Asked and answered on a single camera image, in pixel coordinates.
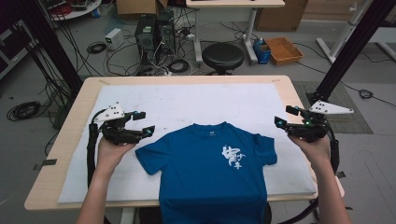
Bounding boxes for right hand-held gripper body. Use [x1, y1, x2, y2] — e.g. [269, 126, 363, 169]
[287, 100, 355, 144]

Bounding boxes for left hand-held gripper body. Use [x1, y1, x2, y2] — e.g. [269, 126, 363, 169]
[92, 102, 144, 146]

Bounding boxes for blue t-shirt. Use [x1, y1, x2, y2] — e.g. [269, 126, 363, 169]
[134, 121, 278, 224]

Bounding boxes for person's right hand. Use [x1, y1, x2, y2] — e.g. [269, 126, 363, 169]
[287, 133, 332, 173]

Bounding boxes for person's left hand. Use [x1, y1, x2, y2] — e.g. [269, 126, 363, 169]
[96, 135, 138, 176]

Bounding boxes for grey floor mat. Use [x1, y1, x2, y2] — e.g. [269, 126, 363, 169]
[291, 80, 375, 135]

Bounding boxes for light wooden table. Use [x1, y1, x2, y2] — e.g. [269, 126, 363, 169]
[23, 75, 346, 212]

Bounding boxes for white felt mat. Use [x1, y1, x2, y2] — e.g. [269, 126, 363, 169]
[57, 82, 318, 204]

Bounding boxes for orange woven basket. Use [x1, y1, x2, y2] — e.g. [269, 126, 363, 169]
[264, 36, 304, 66]

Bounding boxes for blue plastic container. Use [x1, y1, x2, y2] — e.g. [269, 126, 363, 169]
[252, 37, 272, 65]

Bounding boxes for black computer tower green label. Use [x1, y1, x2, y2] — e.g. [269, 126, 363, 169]
[134, 14, 158, 69]

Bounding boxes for small white power supply box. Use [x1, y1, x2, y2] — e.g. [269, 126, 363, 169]
[104, 27, 125, 51]

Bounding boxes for black round stool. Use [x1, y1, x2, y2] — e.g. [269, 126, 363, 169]
[201, 42, 246, 77]

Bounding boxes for white metal stand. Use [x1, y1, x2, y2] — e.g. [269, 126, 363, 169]
[316, 0, 375, 64]

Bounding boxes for large closed cardboard box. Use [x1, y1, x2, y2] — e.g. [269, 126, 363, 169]
[254, 0, 310, 33]

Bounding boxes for white desk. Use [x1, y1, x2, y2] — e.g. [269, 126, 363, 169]
[185, 0, 286, 65]

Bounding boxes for round white table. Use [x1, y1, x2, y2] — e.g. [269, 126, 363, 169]
[46, 0, 103, 22]

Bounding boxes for grey metal rack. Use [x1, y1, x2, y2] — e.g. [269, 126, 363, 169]
[0, 18, 41, 80]

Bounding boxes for black sleeved left gripper cable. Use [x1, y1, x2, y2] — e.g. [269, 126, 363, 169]
[86, 107, 108, 189]

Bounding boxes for black sleeved gripper cable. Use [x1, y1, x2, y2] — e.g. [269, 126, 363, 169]
[86, 107, 108, 189]
[277, 123, 341, 224]

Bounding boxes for black sleeved right gripper cable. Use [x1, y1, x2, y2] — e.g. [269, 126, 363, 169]
[277, 123, 341, 224]

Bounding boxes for small black cable coil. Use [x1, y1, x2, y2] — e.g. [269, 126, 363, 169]
[358, 89, 375, 100]

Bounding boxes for black metal frame post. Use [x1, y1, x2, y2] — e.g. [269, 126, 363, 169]
[305, 0, 396, 108]
[12, 0, 84, 95]

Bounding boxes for large black cable coil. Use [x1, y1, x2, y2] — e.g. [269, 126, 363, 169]
[6, 100, 42, 122]

